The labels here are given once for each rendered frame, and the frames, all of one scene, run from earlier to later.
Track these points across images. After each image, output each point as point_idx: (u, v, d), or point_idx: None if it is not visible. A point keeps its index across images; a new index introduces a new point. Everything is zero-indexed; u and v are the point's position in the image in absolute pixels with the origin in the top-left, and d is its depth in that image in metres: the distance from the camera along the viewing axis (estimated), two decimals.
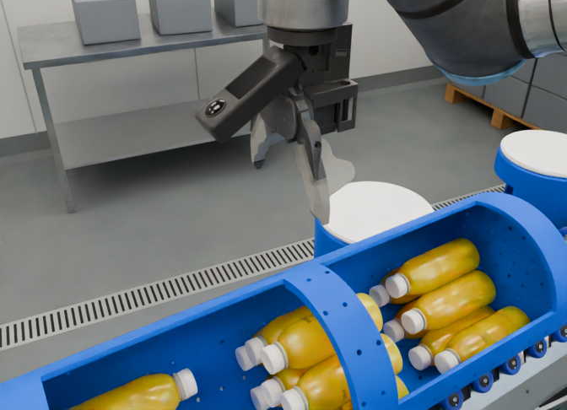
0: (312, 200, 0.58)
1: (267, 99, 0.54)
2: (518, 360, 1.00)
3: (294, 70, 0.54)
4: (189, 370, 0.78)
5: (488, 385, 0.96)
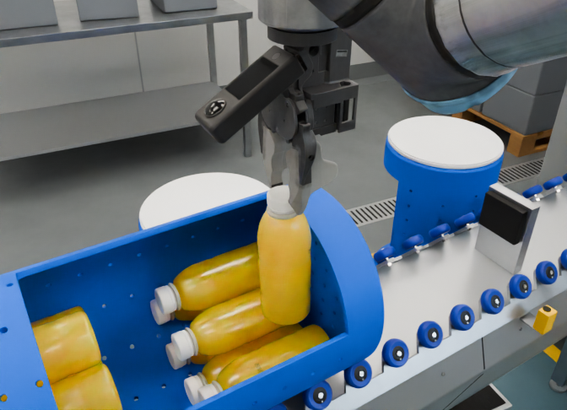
0: (293, 196, 0.61)
1: (267, 99, 0.54)
2: (328, 392, 0.80)
3: (294, 71, 0.54)
4: None
5: None
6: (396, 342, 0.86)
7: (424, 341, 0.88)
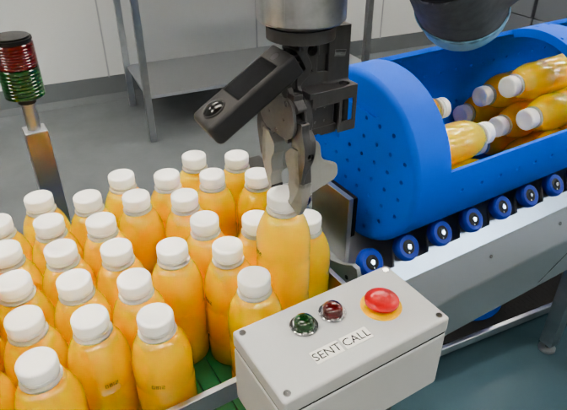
0: (293, 196, 0.61)
1: (266, 99, 0.54)
2: None
3: (294, 71, 0.54)
4: (444, 97, 1.00)
5: None
6: None
7: None
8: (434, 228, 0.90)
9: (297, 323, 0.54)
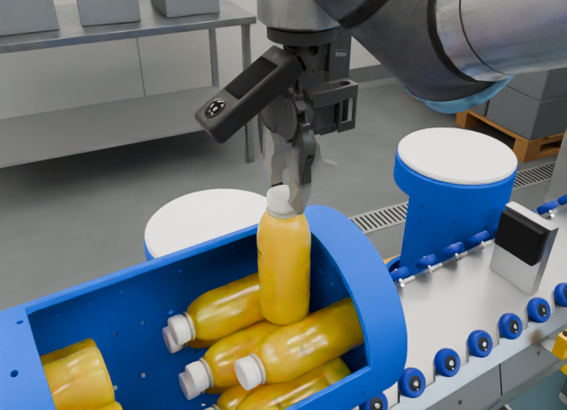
0: (293, 196, 0.61)
1: (266, 99, 0.54)
2: None
3: (294, 70, 0.54)
4: None
5: None
6: (413, 372, 0.83)
7: (441, 369, 0.85)
8: None
9: None
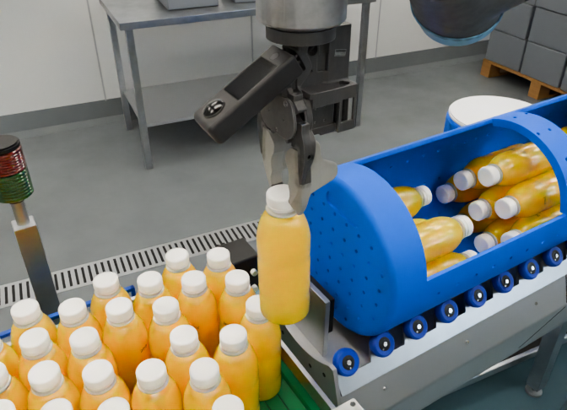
0: (293, 196, 0.61)
1: (265, 99, 0.54)
2: None
3: (293, 70, 0.54)
4: (424, 186, 1.03)
5: None
6: None
7: None
8: (412, 320, 0.93)
9: None
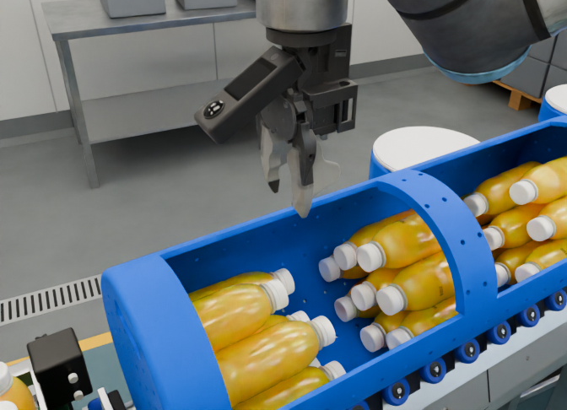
0: (295, 198, 0.61)
1: (265, 100, 0.54)
2: None
3: (294, 71, 0.54)
4: (286, 269, 0.79)
5: (562, 304, 0.97)
6: None
7: None
8: None
9: None
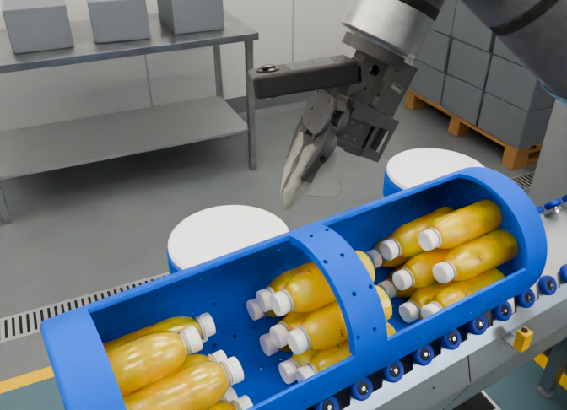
0: (288, 187, 0.63)
1: (315, 83, 0.57)
2: (333, 401, 0.94)
3: (350, 74, 0.58)
4: (208, 314, 0.91)
5: None
6: (402, 374, 1.01)
7: (425, 364, 1.03)
8: None
9: None
